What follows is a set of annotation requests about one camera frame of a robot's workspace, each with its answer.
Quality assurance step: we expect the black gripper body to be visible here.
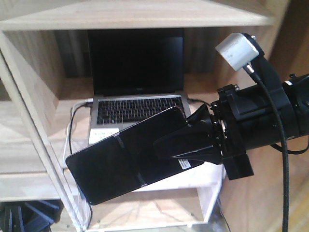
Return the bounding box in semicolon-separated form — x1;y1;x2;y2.
209;83;300;181

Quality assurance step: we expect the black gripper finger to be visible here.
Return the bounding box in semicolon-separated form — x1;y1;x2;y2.
187;104;213;127
154;121;223;165

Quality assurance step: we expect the black folding smartphone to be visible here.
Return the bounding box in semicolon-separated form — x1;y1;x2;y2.
65;107;202;205

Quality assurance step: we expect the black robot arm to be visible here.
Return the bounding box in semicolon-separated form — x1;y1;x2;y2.
154;75;309;180

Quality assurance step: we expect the silver laptop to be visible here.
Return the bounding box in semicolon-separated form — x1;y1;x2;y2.
87;28;190;130

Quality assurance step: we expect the white paper label left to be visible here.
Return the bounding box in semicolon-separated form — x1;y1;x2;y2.
88;128;119;145

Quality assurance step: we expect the light wooden shelf unit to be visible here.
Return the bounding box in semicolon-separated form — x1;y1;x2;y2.
0;0;309;232

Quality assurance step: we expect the black triangular device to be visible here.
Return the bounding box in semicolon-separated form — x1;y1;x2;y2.
0;200;64;232

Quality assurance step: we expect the black laptop cable right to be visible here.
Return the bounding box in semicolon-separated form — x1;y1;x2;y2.
187;98;211;107

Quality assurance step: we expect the black laptop cable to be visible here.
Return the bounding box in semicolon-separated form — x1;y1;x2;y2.
68;102;94;155
187;98;211;107

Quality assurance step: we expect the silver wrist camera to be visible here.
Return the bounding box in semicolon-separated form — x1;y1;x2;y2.
215;33;265;71

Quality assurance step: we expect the black camera cable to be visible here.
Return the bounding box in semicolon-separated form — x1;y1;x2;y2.
243;64;309;232

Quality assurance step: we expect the white laptop cable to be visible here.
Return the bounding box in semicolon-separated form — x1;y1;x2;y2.
64;99;95;167

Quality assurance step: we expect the black laptop cable left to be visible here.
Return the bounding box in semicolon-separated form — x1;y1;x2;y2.
68;102;94;155

